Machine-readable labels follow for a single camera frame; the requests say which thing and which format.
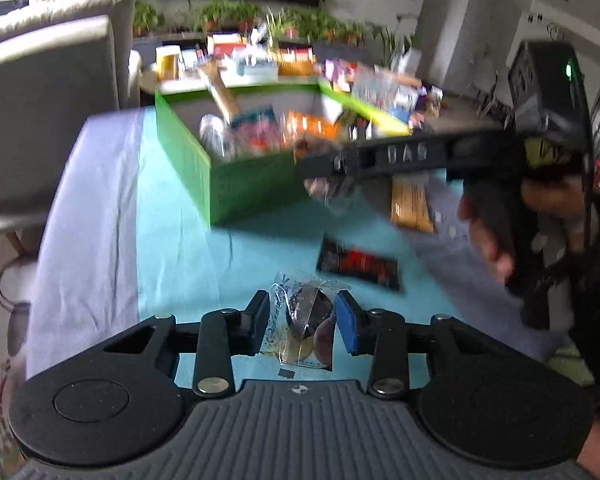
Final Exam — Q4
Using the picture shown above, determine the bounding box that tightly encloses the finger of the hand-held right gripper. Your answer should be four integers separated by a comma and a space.
295, 147, 362, 187

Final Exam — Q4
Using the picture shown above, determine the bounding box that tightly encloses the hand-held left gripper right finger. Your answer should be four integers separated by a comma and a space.
333, 289, 503, 397

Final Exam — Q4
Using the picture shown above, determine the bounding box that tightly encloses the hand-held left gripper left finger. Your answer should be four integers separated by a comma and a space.
100, 289, 272, 397

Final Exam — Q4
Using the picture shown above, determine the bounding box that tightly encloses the clear dark snack packet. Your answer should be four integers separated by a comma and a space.
302, 137, 362, 217

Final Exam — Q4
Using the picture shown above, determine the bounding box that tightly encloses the clear round pastry packet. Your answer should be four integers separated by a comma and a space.
264, 271, 350, 380

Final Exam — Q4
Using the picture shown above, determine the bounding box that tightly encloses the green cardboard box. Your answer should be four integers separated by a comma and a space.
154, 81, 417, 229

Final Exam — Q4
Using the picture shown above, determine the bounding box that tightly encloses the long brown snack packet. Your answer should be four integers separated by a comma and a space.
196, 61, 242, 123

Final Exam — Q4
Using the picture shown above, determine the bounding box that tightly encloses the person's right hand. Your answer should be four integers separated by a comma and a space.
456, 196, 515, 283

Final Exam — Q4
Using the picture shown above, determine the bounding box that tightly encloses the orange snack packet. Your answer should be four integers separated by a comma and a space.
281, 111, 340, 150

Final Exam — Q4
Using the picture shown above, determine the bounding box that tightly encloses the black and red snack packet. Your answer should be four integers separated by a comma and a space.
315, 234, 402, 292

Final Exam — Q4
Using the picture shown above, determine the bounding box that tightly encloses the blue snack packet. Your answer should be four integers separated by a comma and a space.
229, 104, 282, 157

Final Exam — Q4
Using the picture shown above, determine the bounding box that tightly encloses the yellow striped snack packet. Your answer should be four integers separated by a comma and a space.
389, 176, 435, 234

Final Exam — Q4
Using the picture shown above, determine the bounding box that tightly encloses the teal tablecloth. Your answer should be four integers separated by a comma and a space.
24, 106, 587, 397

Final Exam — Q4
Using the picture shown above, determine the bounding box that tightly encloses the pile of colourful snack packets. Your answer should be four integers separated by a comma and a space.
319, 59, 447, 128

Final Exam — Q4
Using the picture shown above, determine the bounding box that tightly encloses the yellow woven basket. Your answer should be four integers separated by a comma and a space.
277, 46, 316, 77

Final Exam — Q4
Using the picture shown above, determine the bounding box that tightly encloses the silver snack packet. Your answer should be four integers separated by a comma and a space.
198, 113, 237, 162

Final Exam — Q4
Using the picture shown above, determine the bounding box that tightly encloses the blue-grey plastic basket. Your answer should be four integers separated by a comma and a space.
234, 56, 279, 82

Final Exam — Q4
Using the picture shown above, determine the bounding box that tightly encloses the row of potted plants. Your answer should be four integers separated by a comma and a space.
131, 0, 413, 47

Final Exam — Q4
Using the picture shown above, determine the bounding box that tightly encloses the floral rug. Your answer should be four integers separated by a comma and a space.
0, 240, 37, 480

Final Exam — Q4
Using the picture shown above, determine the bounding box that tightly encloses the grey fabric sofa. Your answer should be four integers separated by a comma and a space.
0, 0, 135, 233

